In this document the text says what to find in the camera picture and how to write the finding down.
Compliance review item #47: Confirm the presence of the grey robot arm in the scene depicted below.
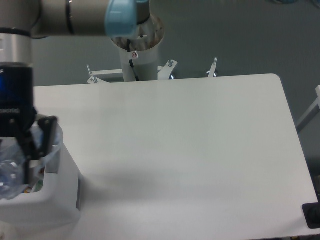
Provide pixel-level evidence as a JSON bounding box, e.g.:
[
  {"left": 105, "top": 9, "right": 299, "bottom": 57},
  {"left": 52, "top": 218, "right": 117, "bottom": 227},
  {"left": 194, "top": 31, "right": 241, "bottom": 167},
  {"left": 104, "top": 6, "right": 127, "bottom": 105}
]
[{"left": 0, "top": 0, "right": 150, "bottom": 161}]

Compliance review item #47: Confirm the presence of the white frame at right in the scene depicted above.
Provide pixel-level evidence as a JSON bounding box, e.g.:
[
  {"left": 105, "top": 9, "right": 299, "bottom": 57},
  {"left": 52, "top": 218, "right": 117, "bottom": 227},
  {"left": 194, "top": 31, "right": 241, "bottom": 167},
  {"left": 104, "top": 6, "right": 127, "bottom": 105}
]
[{"left": 296, "top": 85, "right": 320, "bottom": 134}]

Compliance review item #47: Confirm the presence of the colourful trash in bin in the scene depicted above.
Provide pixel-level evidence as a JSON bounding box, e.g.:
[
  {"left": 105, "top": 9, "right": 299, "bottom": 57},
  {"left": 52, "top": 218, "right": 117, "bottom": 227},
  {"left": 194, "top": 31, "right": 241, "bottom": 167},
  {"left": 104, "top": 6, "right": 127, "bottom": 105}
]
[{"left": 23, "top": 167, "right": 45, "bottom": 194}]

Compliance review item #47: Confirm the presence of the black cable on pedestal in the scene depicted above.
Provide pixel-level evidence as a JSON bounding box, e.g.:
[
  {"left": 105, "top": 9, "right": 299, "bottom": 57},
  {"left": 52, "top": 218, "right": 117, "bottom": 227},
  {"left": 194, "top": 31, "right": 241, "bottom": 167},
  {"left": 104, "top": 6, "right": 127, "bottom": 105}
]
[{"left": 126, "top": 39, "right": 140, "bottom": 82}]

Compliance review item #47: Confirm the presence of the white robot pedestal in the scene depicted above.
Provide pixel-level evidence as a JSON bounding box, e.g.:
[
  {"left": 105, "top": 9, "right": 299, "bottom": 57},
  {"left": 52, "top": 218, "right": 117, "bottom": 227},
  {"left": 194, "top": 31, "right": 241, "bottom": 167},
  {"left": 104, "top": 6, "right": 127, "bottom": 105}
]
[{"left": 87, "top": 14, "right": 178, "bottom": 84}]

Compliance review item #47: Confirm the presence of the clear plastic bottle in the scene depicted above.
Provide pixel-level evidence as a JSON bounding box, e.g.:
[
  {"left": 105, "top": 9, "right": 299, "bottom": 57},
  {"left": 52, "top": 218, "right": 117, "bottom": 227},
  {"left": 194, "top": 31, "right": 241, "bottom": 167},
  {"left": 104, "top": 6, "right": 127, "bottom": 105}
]
[{"left": 0, "top": 126, "right": 63, "bottom": 200}]

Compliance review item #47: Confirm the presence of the black clamp at table edge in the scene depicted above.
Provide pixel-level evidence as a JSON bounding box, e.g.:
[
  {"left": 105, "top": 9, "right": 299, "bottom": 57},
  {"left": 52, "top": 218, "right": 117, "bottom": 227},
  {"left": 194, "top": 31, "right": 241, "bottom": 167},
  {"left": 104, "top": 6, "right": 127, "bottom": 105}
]
[{"left": 302, "top": 202, "right": 320, "bottom": 229}]

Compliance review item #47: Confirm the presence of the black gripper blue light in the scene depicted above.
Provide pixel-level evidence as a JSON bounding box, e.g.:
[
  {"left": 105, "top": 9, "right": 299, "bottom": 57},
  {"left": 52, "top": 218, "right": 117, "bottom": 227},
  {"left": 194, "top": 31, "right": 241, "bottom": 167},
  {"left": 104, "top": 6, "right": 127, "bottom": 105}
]
[{"left": 0, "top": 65, "right": 58, "bottom": 161}]

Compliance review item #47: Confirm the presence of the white trash can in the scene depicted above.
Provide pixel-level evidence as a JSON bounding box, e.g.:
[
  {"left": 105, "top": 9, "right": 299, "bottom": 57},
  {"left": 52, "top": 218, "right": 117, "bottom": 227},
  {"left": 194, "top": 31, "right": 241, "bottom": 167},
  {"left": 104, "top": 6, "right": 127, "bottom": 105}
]
[{"left": 0, "top": 136, "right": 82, "bottom": 226}]

